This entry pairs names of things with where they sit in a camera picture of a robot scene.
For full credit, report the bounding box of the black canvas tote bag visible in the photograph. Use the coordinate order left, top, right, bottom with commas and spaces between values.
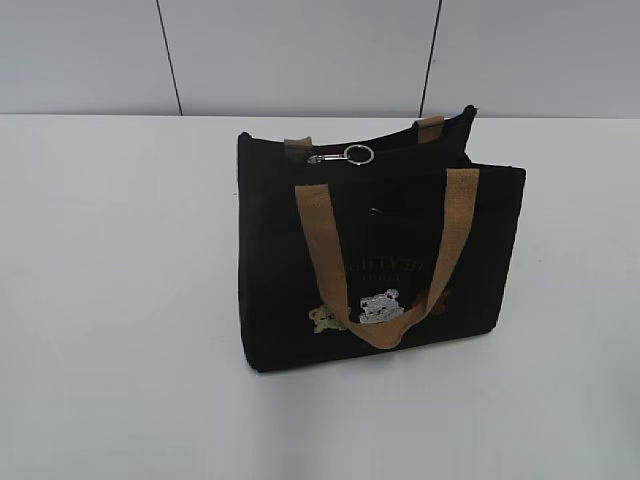
236, 104, 527, 375

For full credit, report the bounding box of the silver zipper pull key ring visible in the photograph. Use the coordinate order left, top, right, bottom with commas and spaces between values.
307, 144, 375, 167

